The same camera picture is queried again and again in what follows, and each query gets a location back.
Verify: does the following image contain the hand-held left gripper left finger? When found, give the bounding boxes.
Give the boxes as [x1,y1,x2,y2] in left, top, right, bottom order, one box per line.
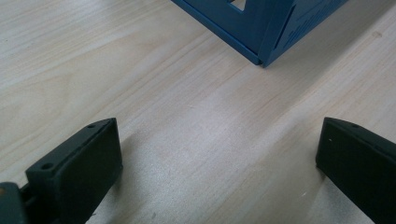
[20,117,124,224]

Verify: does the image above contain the blue plastic file rack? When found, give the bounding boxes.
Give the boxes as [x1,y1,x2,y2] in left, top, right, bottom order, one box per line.
[170,0,350,68]

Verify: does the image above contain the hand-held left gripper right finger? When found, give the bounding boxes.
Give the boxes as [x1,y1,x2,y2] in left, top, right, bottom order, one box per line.
[315,117,396,224]

